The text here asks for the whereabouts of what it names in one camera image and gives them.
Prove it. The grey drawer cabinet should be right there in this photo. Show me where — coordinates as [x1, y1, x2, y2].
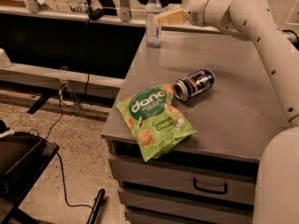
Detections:
[102, 31, 289, 224]

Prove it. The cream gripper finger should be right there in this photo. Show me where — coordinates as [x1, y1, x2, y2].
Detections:
[158, 8, 187, 25]

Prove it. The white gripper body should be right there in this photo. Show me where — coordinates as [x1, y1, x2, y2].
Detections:
[186, 0, 209, 27]

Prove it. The black floor cable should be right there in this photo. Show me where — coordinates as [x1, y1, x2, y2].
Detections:
[27, 81, 94, 210]

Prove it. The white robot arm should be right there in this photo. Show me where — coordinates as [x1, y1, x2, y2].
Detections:
[158, 0, 299, 224]

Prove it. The black side table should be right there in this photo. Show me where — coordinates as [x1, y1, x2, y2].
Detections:
[0, 133, 59, 224]

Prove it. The black box on ledge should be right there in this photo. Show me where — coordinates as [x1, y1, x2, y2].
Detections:
[89, 8, 105, 21]

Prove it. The green rice chip bag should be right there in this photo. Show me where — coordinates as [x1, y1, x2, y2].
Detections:
[116, 83, 197, 161]

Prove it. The blue soda can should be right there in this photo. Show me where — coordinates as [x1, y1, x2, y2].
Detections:
[173, 69, 215, 101]

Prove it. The black bar on floor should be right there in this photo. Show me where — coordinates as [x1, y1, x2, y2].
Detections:
[87, 189, 106, 224]

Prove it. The grey metal post middle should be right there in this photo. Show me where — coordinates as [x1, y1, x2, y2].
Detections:
[120, 0, 131, 22]

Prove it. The clear plastic water bottle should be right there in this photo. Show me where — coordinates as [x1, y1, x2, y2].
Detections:
[146, 0, 162, 48]

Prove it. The black drawer handle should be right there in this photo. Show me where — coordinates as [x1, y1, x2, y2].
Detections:
[192, 178, 228, 195]

